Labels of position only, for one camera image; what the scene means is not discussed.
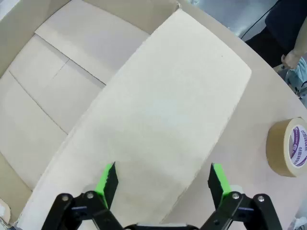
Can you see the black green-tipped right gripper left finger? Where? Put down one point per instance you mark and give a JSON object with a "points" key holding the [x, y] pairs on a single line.
{"points": [[109, 184]]}

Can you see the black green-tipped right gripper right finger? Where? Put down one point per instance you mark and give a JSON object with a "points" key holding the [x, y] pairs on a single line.
{"points": [[217, 184]]}

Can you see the brown cardboard box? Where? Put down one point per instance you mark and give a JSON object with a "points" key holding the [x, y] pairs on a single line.
{"points": [[168, 95]]}

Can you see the person's left forearm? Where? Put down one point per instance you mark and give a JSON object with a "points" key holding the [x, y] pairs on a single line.
{"points": [[302, 38]]}

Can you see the person's left hand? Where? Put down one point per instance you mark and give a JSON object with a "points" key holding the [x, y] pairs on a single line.
{"points": [[291, 59]]}

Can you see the brown packing tape roll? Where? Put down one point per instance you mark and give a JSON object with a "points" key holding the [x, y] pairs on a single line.
{"points": [[279, 148]]}

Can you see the teal towel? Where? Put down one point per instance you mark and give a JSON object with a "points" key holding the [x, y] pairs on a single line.
{"points": [[301, 73]]}

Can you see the person in dark t-shirt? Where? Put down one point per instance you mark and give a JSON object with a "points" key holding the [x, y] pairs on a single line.
{"points": [[280, 24]]}

